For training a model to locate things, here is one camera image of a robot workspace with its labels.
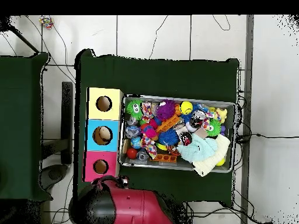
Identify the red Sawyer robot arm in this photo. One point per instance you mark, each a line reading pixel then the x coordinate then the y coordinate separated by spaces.
pixel 140 207

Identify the wooden three-hole box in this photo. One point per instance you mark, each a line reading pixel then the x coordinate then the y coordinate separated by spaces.
pixel 93 112

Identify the purple spiky toy with eyes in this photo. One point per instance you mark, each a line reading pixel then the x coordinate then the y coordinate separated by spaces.
pixel 165 109

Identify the green spiky toy with eyes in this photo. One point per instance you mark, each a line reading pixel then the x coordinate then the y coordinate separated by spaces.
pixel 134 108

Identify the polka dot paper napkin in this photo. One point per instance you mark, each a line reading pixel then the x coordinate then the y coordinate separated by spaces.
pixel 149 145

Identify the blue spiky ball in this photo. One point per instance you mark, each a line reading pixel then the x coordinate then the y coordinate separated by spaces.
pixel 168 137

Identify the red rubber ball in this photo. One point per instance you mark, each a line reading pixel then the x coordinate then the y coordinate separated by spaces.
pixel 132 153

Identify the crushed black can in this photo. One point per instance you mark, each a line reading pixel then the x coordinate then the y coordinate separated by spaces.
pixel 185 138

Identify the yellow smiley ball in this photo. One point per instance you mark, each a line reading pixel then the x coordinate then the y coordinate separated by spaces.
pixel 186 107

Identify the crushed silver can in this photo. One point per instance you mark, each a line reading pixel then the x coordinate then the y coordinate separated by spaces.
pixel 197 117

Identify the dark green tablecloth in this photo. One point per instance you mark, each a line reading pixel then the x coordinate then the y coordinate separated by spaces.
pixel 163 77
pixel 18 116

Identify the cream knitted cloth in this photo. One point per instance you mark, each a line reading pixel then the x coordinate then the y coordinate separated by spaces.
pixel 210 163

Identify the small multicoloured toy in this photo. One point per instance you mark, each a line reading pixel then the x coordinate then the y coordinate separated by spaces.
pixel 46 22

